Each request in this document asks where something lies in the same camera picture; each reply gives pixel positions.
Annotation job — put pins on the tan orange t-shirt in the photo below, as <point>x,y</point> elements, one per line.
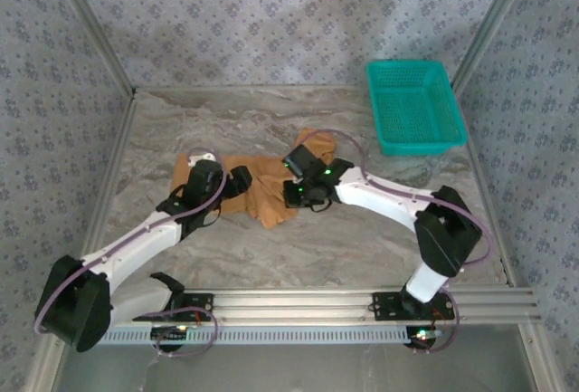
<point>267,211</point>

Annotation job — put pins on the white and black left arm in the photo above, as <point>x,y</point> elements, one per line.
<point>135,242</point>

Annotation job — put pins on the teal plastic mesh basket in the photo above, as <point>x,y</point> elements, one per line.
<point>409,147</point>

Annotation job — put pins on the black controller board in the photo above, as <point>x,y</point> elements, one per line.
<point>423,340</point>
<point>167,337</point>

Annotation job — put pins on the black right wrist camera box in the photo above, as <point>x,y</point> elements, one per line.
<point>296,195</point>

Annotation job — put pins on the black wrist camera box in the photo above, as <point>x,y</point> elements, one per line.
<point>296,195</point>
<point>240,180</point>

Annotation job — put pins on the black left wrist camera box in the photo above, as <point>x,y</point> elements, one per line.
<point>240,180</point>

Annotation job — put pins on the aluminium side rail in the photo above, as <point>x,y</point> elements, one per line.
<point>113,161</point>

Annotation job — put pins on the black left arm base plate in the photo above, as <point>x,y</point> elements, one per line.
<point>199,301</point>

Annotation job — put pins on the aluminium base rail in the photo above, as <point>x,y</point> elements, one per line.
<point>294,303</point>

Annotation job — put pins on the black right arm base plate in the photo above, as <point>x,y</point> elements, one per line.
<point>384,306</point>

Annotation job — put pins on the aluminium frame post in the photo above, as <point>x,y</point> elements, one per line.
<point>90,25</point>
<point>493,21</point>

